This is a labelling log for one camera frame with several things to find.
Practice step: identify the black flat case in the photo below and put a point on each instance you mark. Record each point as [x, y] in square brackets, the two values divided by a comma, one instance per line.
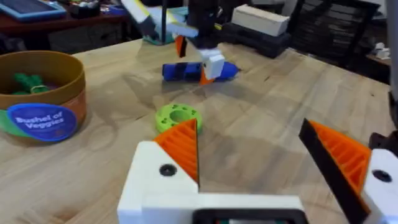
[258, 42]

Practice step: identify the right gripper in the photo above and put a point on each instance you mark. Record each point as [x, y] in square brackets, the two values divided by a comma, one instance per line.
[203, 21]

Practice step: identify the blue framed tray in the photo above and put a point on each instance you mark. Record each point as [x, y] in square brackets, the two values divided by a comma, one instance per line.
[31, 7]

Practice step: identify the blue electric screwdriver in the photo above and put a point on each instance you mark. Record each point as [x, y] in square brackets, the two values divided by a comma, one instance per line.
[183, 71]

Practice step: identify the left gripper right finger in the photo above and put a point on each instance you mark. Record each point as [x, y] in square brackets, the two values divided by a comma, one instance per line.
[342, 161]

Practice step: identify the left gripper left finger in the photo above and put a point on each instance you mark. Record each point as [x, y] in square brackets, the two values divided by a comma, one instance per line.
[149, 183]

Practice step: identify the brown tub with toy vegetables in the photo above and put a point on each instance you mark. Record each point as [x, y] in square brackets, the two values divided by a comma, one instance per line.
[43, 93]

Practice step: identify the green disc with holes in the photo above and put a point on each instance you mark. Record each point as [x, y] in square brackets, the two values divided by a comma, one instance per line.
[164, 116]

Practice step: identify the dark wooden side table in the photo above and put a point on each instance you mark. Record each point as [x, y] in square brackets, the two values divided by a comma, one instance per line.
[62, 28]

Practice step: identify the white oblong box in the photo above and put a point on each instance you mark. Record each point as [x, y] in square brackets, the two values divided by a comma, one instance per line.
[259, 20]

